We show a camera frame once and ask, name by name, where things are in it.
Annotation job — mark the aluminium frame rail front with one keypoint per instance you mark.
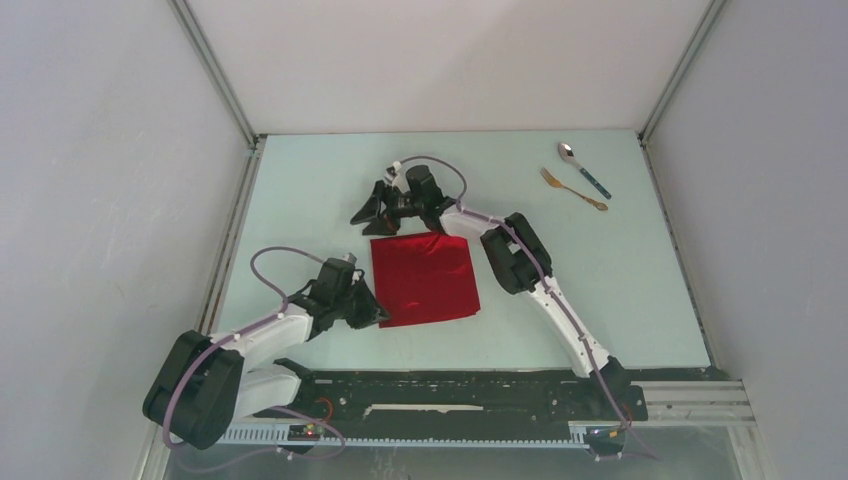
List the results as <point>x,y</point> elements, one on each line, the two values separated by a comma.
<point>670,403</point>

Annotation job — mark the corner aluminium profile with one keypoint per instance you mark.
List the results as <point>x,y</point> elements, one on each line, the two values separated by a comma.
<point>248,164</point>
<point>705,27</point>

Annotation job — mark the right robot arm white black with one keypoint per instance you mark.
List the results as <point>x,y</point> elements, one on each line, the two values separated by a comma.
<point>518,259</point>

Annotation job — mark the red cloth napkin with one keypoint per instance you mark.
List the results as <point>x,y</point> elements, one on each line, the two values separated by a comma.
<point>424,278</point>

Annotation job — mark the left corner aluminium profile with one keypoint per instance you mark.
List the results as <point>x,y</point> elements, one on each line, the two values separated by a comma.
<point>248,164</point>

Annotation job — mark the silver spoon blue handle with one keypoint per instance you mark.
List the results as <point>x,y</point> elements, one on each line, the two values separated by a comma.
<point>566,153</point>

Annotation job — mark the right corner aluminium profile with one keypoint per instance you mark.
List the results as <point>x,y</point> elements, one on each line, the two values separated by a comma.
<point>705,27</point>

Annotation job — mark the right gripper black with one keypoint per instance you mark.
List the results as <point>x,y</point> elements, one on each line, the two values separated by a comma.
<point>388,224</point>

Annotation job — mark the gold fork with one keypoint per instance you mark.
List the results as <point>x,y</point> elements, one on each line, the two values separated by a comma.
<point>557,184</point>

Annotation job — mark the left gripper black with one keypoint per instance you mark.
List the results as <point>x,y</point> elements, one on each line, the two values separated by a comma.
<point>373,313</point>

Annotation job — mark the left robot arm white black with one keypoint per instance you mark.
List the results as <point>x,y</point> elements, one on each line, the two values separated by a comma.
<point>206,382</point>

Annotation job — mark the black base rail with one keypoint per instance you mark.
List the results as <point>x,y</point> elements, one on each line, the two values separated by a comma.
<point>459,406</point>

